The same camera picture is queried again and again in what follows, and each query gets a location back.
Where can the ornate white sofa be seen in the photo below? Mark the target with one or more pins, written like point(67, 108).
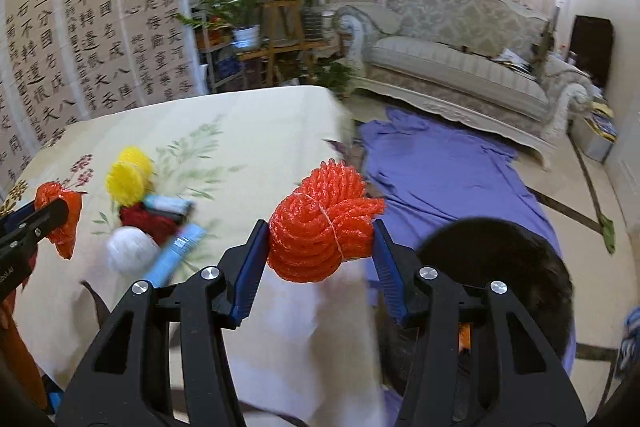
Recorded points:
point(450, 72)

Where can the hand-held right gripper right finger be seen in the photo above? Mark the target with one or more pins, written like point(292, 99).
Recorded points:
point(395, 277)

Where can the striped sofa cushion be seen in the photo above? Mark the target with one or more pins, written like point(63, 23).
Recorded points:
point(380, 22)

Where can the light blue carton box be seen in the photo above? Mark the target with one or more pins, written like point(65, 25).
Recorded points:
point(172, 257)

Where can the calligraphy wall sheet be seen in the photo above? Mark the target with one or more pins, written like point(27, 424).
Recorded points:
point(35, 57)
point(97, 22)
point(155, 2)

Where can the small leafy floor plant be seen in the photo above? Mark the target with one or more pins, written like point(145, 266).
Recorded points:
point(335, 77)

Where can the purple cloth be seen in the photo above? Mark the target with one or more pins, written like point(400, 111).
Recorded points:
point(440, 167)

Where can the papers on sofa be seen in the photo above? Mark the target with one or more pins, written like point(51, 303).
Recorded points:
point(515, 59)

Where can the person's left forearm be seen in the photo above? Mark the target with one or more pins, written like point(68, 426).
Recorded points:
point(15, 347)

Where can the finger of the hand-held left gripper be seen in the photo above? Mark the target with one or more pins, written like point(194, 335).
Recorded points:
point(42, 219)
point(15, 214)

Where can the orange foam fruit net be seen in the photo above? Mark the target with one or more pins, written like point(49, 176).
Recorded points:
point(315, 232)

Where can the plant in white pot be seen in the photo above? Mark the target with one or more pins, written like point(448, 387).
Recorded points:
point(247, 34)

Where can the green slipper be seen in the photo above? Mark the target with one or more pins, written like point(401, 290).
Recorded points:
point(607, 232)

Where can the red plastic bag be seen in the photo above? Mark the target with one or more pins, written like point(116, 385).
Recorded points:
point(65, 217)

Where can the dark cloth cover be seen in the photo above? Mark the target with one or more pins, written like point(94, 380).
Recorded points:
point(592, 52)

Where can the clear storage box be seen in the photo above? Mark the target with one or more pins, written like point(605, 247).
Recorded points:
point(595, 137)

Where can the bin with black bag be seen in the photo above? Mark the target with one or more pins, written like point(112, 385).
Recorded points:
point(500, 257)

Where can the dark red mesh bundle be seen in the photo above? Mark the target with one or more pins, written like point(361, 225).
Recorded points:
point(147, 222)

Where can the yellow foam fruit net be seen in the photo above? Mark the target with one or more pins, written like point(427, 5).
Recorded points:
point(130, 177)

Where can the small blue white tube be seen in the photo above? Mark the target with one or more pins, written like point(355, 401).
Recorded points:
point(170, 204)

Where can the wooden plant stand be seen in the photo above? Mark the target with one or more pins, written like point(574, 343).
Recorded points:
point(282, 32)

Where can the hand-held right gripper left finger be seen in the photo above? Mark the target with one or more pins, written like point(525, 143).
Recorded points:
point(250, 272)

